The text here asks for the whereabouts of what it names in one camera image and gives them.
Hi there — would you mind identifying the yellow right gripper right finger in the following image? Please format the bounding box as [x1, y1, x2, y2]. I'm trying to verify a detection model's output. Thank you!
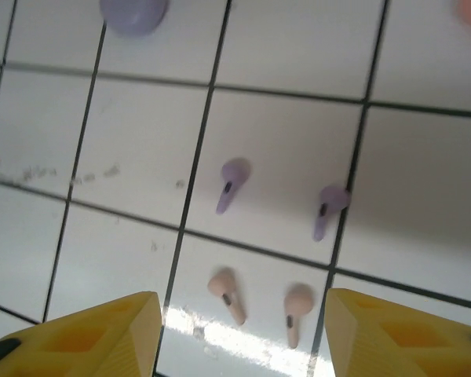
[323, 288, 471, 377]

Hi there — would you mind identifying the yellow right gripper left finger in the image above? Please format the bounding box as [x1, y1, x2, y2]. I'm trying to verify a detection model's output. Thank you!
[0, 291, 164, 377]

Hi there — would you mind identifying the beige pink earbud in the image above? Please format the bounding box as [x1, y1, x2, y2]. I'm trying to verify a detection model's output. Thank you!
[206, 267, 247, 326]
[283, 283, 317, 349]

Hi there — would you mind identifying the purple earbud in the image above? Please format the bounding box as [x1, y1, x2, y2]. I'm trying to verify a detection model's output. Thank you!
[312, 184, 352, 242]
[214, 157, 253, 215]

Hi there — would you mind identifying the purple round charging case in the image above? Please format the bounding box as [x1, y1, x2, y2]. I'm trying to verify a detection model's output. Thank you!
[98, 0, 170, 38]

